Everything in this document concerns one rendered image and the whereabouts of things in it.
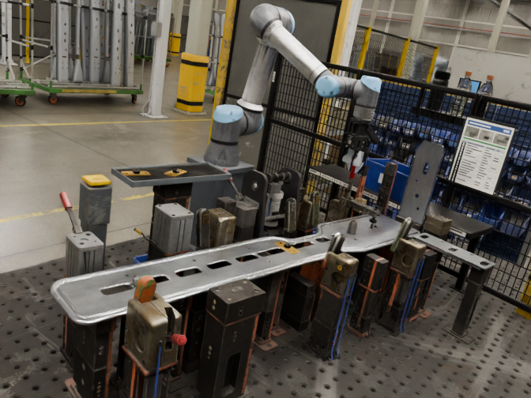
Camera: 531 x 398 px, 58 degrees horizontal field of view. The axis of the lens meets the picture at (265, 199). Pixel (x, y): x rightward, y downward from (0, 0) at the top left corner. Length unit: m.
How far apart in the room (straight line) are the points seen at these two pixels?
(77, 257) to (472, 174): 1.66
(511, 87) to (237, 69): 4.99
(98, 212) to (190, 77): 7.98
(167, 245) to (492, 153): 1.44
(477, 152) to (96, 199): 1.58
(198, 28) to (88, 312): 8.44
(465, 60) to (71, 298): 7.93
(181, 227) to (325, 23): 2.93
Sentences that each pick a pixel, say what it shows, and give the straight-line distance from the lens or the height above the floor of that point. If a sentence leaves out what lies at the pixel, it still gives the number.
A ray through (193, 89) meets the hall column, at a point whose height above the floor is 0.48.
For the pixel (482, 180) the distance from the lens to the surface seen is 2.26.
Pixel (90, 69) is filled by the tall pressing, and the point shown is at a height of 0.56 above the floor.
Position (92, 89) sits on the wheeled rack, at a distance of 9.03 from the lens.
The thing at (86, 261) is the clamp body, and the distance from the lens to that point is 1.28.
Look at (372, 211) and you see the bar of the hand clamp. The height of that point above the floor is 1.07.
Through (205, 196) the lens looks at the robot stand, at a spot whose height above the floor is 0.97.
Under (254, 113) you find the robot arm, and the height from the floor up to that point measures 1.31.
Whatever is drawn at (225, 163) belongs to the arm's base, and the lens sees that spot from 1.95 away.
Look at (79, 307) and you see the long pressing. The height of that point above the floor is 1.00.
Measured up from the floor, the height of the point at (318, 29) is 1.75.
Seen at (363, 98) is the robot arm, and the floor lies 1.47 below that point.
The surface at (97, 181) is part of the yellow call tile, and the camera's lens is 1.42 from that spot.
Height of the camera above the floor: 1.62
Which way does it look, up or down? 18 degrees down
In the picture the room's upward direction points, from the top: 10 degrees clockwise
